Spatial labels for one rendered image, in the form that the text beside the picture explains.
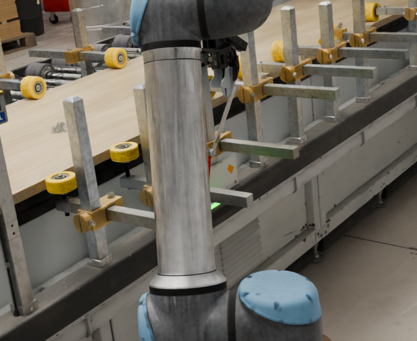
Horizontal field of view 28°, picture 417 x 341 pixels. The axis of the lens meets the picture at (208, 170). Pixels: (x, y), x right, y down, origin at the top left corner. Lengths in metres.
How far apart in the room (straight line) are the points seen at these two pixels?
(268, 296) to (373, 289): 1.86
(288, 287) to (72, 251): 0.94
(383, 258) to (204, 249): 2.11
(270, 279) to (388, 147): 2.60
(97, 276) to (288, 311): 0.72
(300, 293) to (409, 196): 2.71
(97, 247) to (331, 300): 1.41
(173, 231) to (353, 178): 2.34
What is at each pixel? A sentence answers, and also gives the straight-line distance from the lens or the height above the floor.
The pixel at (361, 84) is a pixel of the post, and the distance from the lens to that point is 3.30.
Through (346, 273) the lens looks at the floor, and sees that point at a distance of 3.54.
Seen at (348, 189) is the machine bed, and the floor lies 0.20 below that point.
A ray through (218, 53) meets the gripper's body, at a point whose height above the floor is 1.14.
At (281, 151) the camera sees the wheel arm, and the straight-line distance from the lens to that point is 2.37.
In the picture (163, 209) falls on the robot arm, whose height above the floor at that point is 1.02.
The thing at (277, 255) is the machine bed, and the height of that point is 0.17.
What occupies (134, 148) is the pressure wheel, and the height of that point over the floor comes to 0.90.
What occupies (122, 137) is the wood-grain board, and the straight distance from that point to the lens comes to 2.50.
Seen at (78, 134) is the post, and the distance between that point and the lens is 2.04.
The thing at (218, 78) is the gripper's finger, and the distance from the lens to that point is 2.40.
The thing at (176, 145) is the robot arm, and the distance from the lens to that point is 1.58.
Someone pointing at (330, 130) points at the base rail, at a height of 0.70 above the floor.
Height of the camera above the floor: 1.62
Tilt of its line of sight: 20 degrees down
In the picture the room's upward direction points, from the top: 7 degrees counter-clockwise
